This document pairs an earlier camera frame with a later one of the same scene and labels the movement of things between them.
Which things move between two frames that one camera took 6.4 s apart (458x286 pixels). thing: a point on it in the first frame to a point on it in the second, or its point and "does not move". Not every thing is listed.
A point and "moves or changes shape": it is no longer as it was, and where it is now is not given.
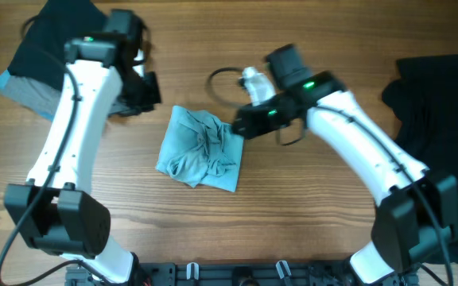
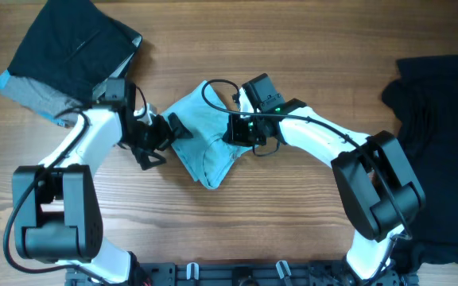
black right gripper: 251,119 to 234,133
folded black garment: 41,55 does not move
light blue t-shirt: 197,148 moves or changes shape
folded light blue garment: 1,82 does not move
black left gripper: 154,98 to 164,136
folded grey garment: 32,94 does not move
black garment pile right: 440,104 does not move
